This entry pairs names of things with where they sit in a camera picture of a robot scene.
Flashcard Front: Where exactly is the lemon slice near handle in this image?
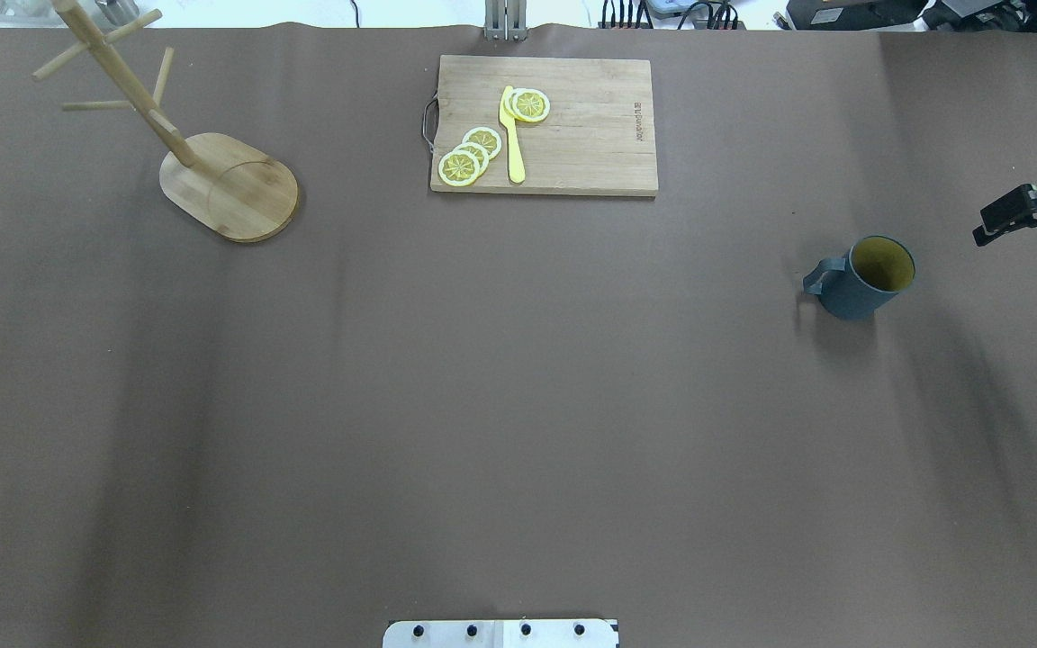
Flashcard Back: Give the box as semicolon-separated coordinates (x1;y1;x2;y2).
437;150;482;187

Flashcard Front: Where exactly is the aluminium frame post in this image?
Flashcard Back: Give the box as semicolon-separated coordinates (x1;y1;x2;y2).
484;0;529;41

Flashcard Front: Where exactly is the bamboo cutting board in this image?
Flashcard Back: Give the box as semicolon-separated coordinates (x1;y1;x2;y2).
429;54;658;198

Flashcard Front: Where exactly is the blue mug yellow inside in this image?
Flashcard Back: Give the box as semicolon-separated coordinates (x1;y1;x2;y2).
802;235;916;320

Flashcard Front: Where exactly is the middle lemon slice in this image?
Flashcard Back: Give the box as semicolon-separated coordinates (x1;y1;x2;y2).
453;142;491;168

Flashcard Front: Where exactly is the lemon slice on knife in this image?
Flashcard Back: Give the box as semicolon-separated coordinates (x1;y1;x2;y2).
508;87;551;123

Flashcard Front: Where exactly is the upper lemon slice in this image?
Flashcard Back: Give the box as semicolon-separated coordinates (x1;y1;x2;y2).
463;126;502;160

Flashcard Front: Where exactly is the wooden cup rack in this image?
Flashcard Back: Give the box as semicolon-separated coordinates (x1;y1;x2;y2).
32;1;301;245

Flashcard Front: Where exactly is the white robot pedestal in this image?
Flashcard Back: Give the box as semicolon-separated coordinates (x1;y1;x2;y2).
382;618;621;647

